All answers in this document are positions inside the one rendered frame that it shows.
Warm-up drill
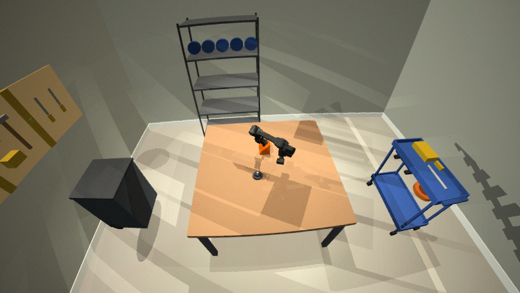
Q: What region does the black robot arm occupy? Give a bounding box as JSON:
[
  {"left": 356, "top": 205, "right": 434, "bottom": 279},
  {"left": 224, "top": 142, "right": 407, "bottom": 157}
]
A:
[{"left": 249, "top": 125, "right": 296, "bottom": 158}]

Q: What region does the dark grey round pedestal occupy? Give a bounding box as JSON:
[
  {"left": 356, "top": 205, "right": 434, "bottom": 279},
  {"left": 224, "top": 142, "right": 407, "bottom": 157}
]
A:
[{"left": 253, "top": 172, "right": 263, "bottom": 180}]

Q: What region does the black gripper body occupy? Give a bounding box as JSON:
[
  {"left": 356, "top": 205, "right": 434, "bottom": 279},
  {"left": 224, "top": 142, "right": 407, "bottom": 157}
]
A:
[{"left": 276, "top": 150, "right": 286, "bottom": 165}]

